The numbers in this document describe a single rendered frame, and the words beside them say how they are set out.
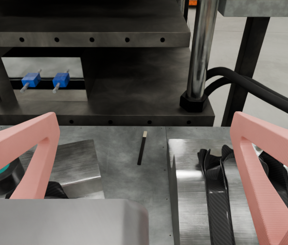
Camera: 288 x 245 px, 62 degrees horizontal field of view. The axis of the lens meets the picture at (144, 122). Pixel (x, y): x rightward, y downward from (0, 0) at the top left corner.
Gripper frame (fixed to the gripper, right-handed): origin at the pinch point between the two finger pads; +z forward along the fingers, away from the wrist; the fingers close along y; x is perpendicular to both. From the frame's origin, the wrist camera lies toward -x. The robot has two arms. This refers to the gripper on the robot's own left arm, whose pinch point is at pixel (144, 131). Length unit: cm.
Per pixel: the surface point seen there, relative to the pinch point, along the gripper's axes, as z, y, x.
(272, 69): 269, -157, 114
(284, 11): 75, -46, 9
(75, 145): 30.9, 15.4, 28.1
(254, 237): 10.9, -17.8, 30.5
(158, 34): 69, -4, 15
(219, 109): 181, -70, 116
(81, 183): 20.7, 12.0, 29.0
